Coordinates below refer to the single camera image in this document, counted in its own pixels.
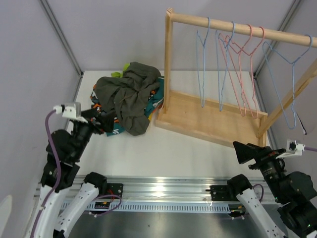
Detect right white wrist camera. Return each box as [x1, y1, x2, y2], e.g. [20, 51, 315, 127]
[276, 139, 305, 159]

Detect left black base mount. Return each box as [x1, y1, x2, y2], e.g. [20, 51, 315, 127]
[106, 183, 123, 199]

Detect aluminium mounting rail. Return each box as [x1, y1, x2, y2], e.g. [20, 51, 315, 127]
[33, 175, 275, 201]

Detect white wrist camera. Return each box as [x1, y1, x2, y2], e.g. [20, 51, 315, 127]
[276, 139, 305, 159]
[53, 102, 88, 123]

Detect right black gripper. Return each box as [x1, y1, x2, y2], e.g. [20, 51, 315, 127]
[232, 140, 286, 201]

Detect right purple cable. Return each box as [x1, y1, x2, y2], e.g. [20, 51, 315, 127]
[251, 146, 317, 206]

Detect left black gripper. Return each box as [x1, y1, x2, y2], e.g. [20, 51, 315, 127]
[72, 108, 116, 161]

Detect olive grey shorts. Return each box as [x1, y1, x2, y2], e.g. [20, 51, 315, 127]
[95, 62, 164, 136]

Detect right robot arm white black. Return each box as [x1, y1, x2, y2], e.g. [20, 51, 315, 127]
[226, 141, 317, 238]

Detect teal shorts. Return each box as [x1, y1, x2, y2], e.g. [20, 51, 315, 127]
[90, 76, 165, 137]

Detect purple cable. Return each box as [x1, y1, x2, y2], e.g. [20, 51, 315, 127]
[251, 146, 317, 206]
[31, 110, 62, 238]

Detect wooden clothes rack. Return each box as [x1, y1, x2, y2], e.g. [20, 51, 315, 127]
[155, 8, 317, 147]

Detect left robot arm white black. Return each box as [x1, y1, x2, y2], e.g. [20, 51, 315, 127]
[25, 109, 121, 238]

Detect slotted cable duct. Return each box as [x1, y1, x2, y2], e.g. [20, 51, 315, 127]
[59, 202, 230, 213]

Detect lime green shorts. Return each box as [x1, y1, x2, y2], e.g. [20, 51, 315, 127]
[111, 63, 130, 78]

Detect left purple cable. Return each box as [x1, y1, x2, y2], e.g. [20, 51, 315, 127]
[31, 110, 62, 238]

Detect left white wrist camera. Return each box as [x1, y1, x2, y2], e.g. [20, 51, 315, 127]
[53, 102, 88, 123]

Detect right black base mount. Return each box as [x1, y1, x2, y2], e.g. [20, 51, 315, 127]
[205, 185, 237, 201]

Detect camouflage patterned shorts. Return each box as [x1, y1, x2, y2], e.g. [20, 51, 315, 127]
[90, 84, 119, 123]

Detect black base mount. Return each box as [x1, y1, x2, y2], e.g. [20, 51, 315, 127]
[106, 183, 123, 199]
[205, 185, 237, 201]

